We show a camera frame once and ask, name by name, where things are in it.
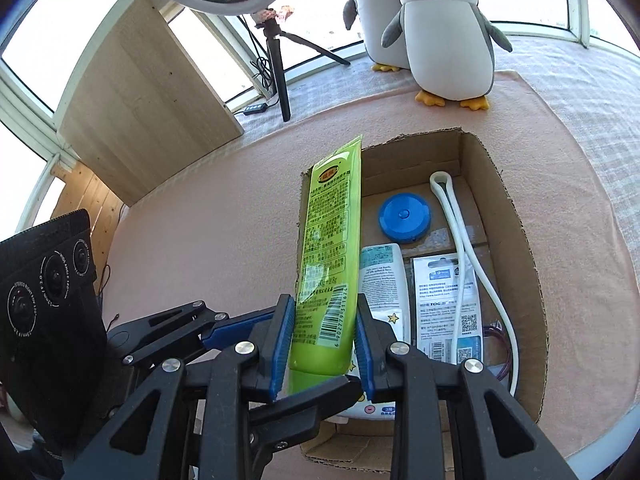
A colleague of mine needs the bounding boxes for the blue round case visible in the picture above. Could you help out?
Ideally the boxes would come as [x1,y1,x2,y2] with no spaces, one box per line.
[378,192,432,244]

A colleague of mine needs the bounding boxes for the dark red hair ties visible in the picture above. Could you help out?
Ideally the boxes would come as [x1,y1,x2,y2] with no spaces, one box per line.
[482,325,513,381]

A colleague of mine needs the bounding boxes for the large penguin plush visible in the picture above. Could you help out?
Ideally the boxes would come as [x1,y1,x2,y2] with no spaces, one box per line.
[342,0,416,72]

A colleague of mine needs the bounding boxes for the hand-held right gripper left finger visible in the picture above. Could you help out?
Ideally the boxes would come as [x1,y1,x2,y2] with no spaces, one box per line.
[62,294,296,480]

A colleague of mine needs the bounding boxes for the white plastic shoehorn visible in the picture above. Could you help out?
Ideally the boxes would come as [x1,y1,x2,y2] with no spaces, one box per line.
[429,171,521,396]

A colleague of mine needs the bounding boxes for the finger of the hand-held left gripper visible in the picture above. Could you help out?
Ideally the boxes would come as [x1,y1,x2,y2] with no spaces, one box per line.
[247,374,363,466]
[122,300,278,366]

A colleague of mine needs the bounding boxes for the green tube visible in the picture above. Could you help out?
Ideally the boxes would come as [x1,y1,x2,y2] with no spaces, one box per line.
[287,134,363,396]

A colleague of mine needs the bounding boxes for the white packet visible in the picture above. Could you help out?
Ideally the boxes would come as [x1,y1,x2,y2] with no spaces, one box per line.
[411,253,485,366]

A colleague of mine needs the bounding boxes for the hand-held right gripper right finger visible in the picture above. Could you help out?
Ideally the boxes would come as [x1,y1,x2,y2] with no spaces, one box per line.
[354,294,578,480]

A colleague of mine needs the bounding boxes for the black ring light cable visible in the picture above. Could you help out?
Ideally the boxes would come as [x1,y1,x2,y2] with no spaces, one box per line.
[250,55,276,106]

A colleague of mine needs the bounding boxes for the black tripod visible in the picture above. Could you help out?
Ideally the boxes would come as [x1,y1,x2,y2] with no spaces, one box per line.
[252,7,351,122]

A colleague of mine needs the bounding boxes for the white checked cloth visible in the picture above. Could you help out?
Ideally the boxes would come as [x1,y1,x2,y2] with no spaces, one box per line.
[240,35,640,241]

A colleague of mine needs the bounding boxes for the brown cardboard box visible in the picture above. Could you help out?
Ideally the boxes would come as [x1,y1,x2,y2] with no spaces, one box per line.
[297,127,551,473]

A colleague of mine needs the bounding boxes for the pine wood panel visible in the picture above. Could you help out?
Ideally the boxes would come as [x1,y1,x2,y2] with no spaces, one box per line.
[50,162,126,281]

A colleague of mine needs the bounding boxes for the white patterned pouch yellow print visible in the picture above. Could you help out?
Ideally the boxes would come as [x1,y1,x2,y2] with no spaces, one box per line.
[350,310,403,418]

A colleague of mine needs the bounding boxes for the white window frame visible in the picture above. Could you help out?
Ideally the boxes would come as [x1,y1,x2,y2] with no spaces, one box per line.
[0,0,640,231]

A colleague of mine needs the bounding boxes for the small penguin plush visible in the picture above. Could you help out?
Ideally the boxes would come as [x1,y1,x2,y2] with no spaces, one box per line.
[381,0,513,111]

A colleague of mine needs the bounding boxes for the light wooden board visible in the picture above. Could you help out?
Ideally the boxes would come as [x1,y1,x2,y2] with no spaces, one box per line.
[57,0,245,207]

